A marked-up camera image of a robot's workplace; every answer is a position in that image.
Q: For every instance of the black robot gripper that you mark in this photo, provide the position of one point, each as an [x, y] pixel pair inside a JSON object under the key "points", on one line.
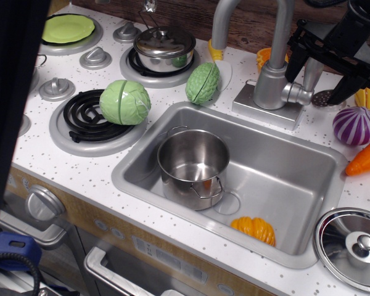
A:
{"points": [[341, 47]]}

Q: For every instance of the blue clamp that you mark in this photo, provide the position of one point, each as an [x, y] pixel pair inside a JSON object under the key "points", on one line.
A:
{"points": [[18, 252]]}

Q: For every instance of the lidded stainless steel pot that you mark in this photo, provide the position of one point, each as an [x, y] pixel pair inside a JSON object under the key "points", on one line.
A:
{"points": [[165, 48]]}

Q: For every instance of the stainless steel pot lid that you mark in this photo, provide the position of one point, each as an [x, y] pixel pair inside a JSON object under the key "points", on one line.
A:
{"points": [[342, 242]]}

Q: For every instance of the green toy plate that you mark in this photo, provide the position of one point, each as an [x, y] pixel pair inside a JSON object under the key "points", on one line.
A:
{"points": [[68, 28]]}

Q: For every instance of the metal slotted spoon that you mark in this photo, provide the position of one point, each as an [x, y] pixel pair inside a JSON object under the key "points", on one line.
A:
{"points": [[320, 99]]}

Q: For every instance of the orange toy pepper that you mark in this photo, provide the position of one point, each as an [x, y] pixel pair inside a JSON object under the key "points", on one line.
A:
{"points": [[263, 55]]}

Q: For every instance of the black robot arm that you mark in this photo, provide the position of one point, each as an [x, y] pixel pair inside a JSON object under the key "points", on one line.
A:
{"points": [[357, 11]]}

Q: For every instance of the grey stove knob middle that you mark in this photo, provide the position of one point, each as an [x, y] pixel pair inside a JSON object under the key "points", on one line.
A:
{"points": [[95, 59]]}

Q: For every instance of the orange toy pumpkin half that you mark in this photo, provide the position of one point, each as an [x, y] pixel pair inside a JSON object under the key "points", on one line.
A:
{"points": [[255, 227]]}

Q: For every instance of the silver faucet lever handle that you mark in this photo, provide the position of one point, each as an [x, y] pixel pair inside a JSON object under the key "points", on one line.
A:
{"points": [[303, 93]]}

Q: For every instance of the silver toy faucet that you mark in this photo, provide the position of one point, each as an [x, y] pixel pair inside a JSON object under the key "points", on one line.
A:
{"points": [[263, 101]]}

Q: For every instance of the green toy bitter melon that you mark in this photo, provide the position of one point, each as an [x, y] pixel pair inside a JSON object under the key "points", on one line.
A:
{"points": [[202, 83]]}

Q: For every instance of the grey stove knob front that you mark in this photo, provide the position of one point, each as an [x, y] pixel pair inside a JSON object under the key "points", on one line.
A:
{"points": [[57, 89]]}

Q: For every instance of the orange toy carrot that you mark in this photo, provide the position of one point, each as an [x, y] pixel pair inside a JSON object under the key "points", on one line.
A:
{"points": [[360, 164]]}

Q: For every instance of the grey toy sink basin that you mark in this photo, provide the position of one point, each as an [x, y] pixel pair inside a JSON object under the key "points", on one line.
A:
{"points": [[287, 181]]}

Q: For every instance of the green toy cabbage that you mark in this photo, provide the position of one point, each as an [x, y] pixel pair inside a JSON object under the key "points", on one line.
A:
{"points": [[125, 102]]}

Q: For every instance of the grey oven door handle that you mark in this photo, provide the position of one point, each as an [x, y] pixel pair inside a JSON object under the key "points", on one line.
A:
{"points": [[93, 264]]}

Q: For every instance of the open stainless steel pot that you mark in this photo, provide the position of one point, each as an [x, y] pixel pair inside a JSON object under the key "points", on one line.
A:
{"points": [[193, 165]]}

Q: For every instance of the black front stove burner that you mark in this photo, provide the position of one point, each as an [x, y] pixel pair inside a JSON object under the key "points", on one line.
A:
{"points": [[83, 116]]}

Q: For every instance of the purple striped toy onion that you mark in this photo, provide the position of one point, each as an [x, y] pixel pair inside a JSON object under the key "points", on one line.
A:
{"points": [[351, 126]]}

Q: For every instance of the grey stove knob rear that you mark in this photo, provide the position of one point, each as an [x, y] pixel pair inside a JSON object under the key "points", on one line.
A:
{"points": [[126, 34]]}

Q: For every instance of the yellow white toy knife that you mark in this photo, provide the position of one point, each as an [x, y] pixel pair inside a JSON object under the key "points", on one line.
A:
{"points": [[224, 67]]}

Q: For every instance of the grey stove knob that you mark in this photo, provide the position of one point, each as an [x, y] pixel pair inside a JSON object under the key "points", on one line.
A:
{"points": [[95, 59], [126, 34], [57, 89]]}

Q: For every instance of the grey oven dial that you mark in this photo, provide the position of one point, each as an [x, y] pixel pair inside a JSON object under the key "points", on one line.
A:
{"points": [[43, 205]]}

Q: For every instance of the black foreground post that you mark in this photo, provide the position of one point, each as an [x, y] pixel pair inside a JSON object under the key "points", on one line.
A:
{"points": [[21, 28]]}

